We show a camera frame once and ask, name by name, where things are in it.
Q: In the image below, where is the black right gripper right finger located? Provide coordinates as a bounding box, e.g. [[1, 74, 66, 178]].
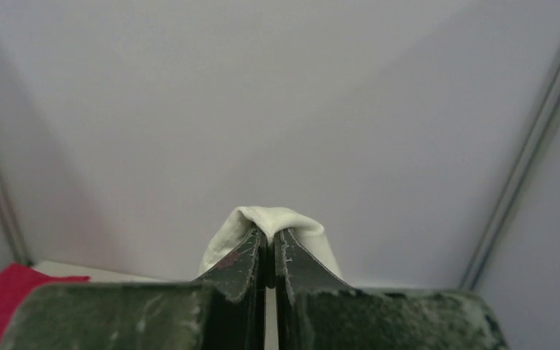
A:
[[273, 229, 509, 349]]

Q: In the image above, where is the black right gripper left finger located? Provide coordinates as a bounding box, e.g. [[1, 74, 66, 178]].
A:
[[0, 228, 267, 349]]

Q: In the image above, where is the white printed t-shirt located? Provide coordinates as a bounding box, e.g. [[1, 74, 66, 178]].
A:
[[198, 206, 343, 279]]

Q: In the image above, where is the magenta folded t-shirt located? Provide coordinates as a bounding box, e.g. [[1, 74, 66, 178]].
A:
[[0, 263, 90, 339]]

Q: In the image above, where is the right corner metal post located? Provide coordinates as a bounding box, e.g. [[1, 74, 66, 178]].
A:
[[458, 47, 560, 291]]

